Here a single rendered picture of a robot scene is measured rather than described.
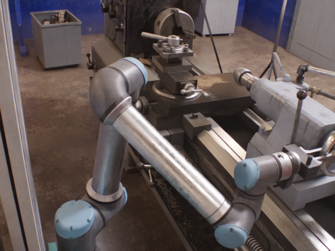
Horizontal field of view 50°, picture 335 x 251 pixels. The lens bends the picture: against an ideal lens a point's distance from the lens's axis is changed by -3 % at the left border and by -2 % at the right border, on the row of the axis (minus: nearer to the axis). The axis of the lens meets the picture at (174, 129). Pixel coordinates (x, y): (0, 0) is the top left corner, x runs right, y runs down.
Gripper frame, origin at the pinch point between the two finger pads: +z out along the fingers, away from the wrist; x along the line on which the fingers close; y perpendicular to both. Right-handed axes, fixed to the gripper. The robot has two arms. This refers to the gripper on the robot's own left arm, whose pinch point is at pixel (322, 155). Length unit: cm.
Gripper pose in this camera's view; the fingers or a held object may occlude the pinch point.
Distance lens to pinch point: 135.1
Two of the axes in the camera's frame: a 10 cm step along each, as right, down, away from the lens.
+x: -4.1, -5.0, 7.7
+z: 9.1, -1.5, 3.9
